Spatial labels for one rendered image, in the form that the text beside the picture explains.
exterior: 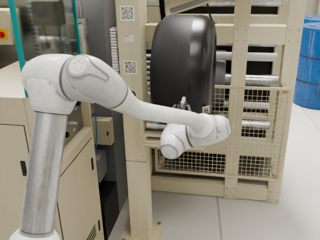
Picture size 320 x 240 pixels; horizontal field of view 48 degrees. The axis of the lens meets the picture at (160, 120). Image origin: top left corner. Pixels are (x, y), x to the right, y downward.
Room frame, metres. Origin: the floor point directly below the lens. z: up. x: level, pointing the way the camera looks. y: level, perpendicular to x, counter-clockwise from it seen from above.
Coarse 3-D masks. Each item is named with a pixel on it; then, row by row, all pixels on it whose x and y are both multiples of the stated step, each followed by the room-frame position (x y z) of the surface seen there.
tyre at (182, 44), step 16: (176, 16) 1.96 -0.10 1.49; (192, 16) 1.94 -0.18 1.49; (160, 32) 1.83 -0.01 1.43; (176, 32) 1.81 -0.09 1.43; (192, 32) 1.79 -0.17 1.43; (208, 32) 1.81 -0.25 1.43; (160, 48) 1.76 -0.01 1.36; (176, 48) 1.75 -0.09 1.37; (192, 48) 1.73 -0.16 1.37; (208, 48) 1.75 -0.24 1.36; (160, 64) 1.72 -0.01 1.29; (176, 64) 1.71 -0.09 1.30; (192, 64) 1.69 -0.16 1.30; (208, 64) 1.71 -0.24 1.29; (160, 80) 1.70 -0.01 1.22; (176, 80) 1.69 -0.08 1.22; (192, 80) 1.67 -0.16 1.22; (208, 80) 1.69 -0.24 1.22; (160, 96) 1.71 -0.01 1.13; (176, 96) 1.69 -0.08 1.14; (192, 96) 1.68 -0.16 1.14; (208, 96) 1.70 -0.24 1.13
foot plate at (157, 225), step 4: (128, 220) 2.14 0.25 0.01; (152, 220) 2.13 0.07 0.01; (156, 220) 2.13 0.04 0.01; (128, 224) 2.10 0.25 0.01; (152, 224) 2.09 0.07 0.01; (156, 224) 2.09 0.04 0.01; (160, 224) 2.09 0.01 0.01; (124, 228) 2.06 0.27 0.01; (128, 228) 2.06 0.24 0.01; (152, 228) 2.05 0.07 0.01; (156, 228) 2.05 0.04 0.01; (160, 228) 2.05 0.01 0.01; (124, 232) 2.01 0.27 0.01; (128, 232) 2.01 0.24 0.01; (152, 232) 2.01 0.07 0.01; (156, 232) 2.01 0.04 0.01; (160, 232) 2.01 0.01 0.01; (124, 236) 1.97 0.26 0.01; (128, 236) 1.97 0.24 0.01; (152, 236) 1.97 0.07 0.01; (156, 236) 1.97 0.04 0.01
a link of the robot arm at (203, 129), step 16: (128, 96) 1.03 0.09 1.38; (128, 112) 1.07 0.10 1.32; (144, 112) 1.11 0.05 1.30; (160, 112) 1.14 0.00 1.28; (176, 112) 1.17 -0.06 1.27; (192, 112) 1.21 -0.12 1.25; (192, 128) 1.23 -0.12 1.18; (208, 128) 1.23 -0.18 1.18; (224, 128) 1.25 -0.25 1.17; (192, 144) 1.27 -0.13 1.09; (208, 144) 1.27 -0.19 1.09
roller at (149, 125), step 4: (148, 124) 1.86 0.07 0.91; (152, 124) 1.86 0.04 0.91; (156, 124) 1.85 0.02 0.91; (160, 124) 1.85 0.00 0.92; (164, 124) 1.85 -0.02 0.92; (148, 128) 1.86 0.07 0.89; (152, 128) 1.85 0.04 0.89; (156, 128) 1.85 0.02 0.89; (160, 128) 1.84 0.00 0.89; (164, 128) 1.84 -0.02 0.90
